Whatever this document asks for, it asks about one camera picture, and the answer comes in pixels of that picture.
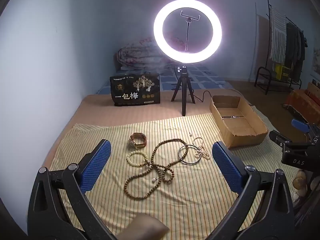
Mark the folded floral quilt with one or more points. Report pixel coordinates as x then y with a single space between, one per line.
135 57

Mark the orange cloth bag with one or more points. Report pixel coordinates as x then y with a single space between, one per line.
302 102

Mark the black clothes rack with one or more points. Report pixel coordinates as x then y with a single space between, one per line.
265 75

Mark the striped hanging towel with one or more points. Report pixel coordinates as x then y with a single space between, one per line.
277 35

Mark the black snack bag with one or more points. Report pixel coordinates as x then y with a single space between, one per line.
135 90

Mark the tan cloth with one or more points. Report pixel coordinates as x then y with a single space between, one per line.
145 227

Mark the yellow box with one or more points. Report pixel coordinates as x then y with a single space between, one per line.
283 71

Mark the metal bangle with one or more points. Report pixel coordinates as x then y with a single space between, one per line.
180 157

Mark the yellow striped cloth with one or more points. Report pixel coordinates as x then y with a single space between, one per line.
190 187

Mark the blue checked bed sheet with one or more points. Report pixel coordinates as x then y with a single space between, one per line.
205 76

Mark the tan bed mattress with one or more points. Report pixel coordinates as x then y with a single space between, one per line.
100 115

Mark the brown leather wristwatch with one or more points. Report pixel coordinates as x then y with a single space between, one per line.
140 142

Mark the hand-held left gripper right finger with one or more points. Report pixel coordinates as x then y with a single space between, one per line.
226 165

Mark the black phone holder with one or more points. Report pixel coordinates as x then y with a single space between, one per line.
187 30

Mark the person's right hand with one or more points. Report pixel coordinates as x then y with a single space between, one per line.
300 182

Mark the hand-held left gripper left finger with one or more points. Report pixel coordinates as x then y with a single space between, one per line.
96 162

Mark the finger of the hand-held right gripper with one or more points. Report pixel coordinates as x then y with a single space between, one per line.
301 125
280 138

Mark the dark hanging clothes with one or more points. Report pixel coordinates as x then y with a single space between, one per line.
296 50

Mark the cardboard box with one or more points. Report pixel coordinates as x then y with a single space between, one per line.
237 130

